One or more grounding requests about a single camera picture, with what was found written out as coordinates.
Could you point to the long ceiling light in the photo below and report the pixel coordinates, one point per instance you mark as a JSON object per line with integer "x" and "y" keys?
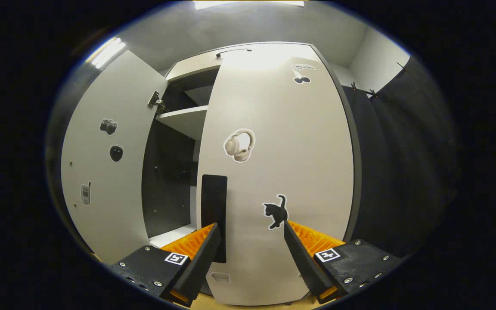
{"x": 248, "y": 3}
{"x": 106, "y": 52}

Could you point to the white cabinet door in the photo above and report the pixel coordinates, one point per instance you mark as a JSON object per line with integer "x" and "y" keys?
{"x": 110, "y": 94}
{"x": 308, "y": 150}

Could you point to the white grey shoe cabinet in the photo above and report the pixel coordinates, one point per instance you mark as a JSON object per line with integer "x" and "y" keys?
{"x": 166, "y": 172}

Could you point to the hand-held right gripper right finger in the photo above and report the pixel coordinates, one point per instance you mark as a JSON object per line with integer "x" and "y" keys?
{"x": 304, "y": 267}

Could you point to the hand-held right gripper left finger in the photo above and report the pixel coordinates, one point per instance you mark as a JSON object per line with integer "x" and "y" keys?
{"x": 198, "y": 269}

